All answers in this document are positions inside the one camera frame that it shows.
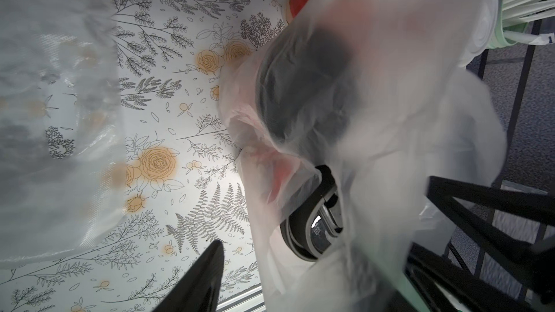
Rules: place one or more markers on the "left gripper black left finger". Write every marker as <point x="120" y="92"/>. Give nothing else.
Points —
<point x="199" y="288"/>

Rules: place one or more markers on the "red cup black lid front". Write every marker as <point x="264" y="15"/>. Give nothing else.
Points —
<point x="312" y="228"/>

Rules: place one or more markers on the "red cup black lid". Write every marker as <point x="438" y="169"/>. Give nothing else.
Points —
<point x="312" y="228"/>
<point x="305" y="93"/>

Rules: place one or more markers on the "clear plastic carrier bag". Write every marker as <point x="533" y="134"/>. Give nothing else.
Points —
<point x="418" y="115"/>

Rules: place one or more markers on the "green straw holder cup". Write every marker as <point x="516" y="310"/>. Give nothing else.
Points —
<point x="511" y="8"/>

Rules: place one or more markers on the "white wrapped straws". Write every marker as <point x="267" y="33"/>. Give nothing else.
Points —
<point x="528" y="12"/>

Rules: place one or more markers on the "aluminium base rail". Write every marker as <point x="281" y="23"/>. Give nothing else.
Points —
<point x="250" y="300"/>

